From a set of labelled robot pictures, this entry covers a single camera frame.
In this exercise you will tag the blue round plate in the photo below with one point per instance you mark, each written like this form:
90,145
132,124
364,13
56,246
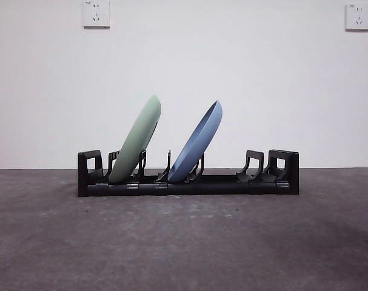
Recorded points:
196,145

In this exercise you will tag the green round plate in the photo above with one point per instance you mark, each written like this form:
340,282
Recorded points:
135,139

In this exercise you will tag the black plate rack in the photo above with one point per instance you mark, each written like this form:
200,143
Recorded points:
232,188

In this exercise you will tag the white wall socket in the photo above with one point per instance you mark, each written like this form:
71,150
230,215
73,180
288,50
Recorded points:
96,15
358,18

